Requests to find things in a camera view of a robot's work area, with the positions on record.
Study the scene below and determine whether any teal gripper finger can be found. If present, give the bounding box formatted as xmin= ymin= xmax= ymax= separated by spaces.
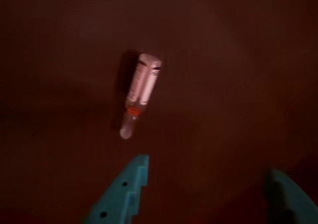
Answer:
xmin=83 ymin=154 xmax=150 ymax=224
xmin=264 ymin=168 xmax=318 ymax=224

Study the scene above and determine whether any dark grey table mat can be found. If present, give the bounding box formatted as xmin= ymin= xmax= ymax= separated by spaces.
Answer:
xmin=0 ymin=0 xmax=318 ymax=224

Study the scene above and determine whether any clear glass ampoule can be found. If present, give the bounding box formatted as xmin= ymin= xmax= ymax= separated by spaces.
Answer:
xmin=119 ymin=53 xmax=162 ymax=140

